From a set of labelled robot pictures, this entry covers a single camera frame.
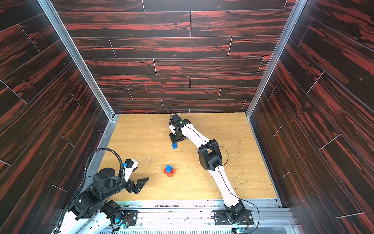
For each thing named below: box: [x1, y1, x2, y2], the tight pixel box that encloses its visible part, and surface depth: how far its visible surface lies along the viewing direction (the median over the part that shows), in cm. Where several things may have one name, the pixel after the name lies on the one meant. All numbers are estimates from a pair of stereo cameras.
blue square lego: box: [165, 165, 173, 174], surface depth 84 cm
